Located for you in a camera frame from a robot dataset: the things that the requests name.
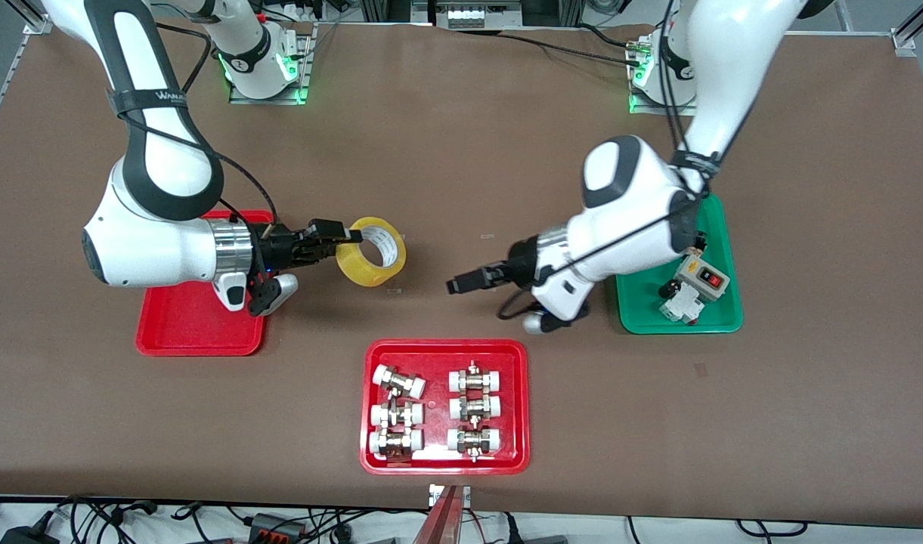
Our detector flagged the yellow tape roll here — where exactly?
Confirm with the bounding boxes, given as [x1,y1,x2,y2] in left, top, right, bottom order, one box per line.
[335,216,407,289]

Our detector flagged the red tray with fittings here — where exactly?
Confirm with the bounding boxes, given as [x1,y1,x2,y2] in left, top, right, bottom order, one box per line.
[359,338,531,476]

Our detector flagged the empty red plastic tray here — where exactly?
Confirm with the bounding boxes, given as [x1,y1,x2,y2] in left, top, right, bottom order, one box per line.
[135,210,277,357]

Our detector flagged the green plastic tray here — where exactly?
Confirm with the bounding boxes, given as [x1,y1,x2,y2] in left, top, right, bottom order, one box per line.
[615,193,745,335]

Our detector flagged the metal pipe fitting white caps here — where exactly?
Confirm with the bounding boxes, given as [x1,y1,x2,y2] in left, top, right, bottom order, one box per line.
[373,364,427,400]
[368,428,425,461]
[448,361,504,394]
[446,425,503,462]
[448,393,503,422]
[370,400,425,429]

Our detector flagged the white circuit breaker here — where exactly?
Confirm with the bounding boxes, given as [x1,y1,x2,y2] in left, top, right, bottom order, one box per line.
[660,289,705,325]

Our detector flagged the white device behind table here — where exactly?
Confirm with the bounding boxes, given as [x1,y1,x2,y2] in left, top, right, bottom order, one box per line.
[433,0,524,30]

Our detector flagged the black power adapter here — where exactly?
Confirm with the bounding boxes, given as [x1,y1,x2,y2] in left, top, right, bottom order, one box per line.
[0,521,60,544]

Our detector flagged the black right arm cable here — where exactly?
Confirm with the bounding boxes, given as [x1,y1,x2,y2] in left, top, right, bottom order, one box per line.
[113,21,280,250]

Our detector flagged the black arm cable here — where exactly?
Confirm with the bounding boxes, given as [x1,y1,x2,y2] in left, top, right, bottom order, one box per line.
[113,21,280,250]
[497,0,724,320]

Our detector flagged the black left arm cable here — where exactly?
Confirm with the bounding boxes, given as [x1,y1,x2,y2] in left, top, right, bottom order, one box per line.
[497,0,724,320]

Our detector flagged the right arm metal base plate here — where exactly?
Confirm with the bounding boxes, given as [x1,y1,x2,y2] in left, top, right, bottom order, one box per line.
[228,21,316,106]

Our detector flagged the grey switch box red button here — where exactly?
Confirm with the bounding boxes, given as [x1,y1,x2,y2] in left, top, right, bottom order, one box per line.
[676,253,733,302]

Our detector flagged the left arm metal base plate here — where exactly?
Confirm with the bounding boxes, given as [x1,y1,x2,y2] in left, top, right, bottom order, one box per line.
[628,36,710,117]

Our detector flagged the black cable on table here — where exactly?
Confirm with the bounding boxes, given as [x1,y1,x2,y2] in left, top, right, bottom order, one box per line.
[497,25,652,66]

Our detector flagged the red camera mount pole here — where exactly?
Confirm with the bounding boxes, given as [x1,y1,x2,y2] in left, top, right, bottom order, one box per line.
[411,484,472,544]

